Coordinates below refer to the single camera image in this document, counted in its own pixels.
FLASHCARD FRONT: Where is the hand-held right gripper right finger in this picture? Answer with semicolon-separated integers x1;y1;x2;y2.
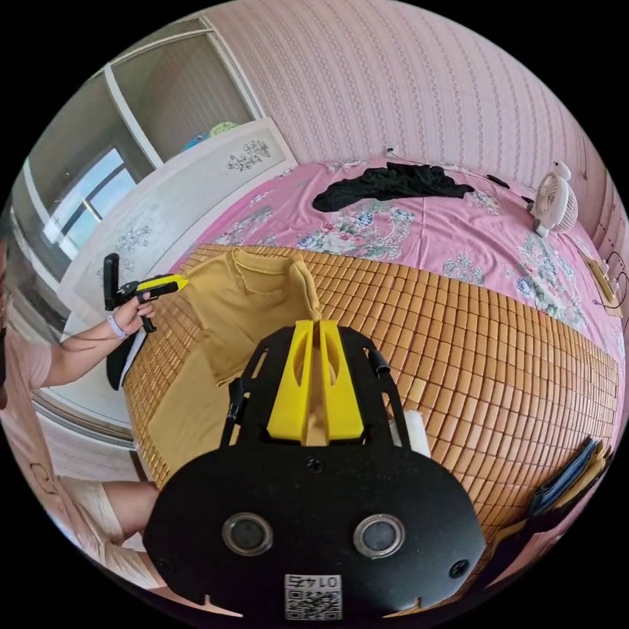
319;318;366;441

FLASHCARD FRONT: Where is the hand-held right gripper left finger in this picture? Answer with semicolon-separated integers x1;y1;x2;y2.
267;319;315;441

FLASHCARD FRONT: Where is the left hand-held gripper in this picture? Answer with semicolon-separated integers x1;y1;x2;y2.
115;273;191;335

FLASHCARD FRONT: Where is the yellow long sleeve shirt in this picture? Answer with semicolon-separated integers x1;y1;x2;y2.
146;247;323;488

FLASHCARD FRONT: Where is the person's left forearm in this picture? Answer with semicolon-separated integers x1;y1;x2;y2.
48;314;128;390

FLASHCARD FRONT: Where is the person's left hand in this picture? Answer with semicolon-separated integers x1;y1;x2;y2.
115;292;157;340

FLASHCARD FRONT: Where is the white headboard with flower print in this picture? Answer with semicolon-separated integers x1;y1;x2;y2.
55;116;299;345

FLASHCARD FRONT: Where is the window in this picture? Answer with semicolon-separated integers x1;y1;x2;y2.
9;145;144;277

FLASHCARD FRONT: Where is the bed with mat and floral sheet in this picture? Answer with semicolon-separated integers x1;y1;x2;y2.
120;156;629;561

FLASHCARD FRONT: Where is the person's body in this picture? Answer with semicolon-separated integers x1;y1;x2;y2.
0;235;166;618

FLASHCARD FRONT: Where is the white framed glass partition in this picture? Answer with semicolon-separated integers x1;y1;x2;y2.
29;17;264;170

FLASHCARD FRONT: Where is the black garment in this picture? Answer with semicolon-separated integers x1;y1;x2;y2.
312;161;476;214

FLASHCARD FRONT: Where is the pile of clothes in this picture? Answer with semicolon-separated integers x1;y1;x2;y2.
491;434;616;557

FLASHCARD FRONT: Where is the white table fan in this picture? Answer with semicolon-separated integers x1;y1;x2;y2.
527;161;581;238

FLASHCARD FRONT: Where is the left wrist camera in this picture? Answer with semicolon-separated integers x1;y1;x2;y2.
104;253;121;312

